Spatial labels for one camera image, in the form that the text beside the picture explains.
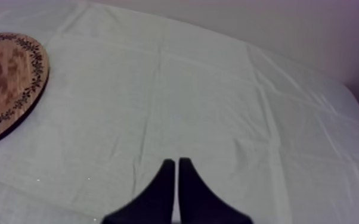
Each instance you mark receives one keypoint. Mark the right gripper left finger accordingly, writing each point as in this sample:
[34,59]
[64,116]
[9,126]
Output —
[154,203]

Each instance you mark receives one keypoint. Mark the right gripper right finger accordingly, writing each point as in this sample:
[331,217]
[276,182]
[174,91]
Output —
[201,203]

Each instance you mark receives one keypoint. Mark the round wooden board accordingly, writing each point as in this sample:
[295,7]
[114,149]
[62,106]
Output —
[7,84]

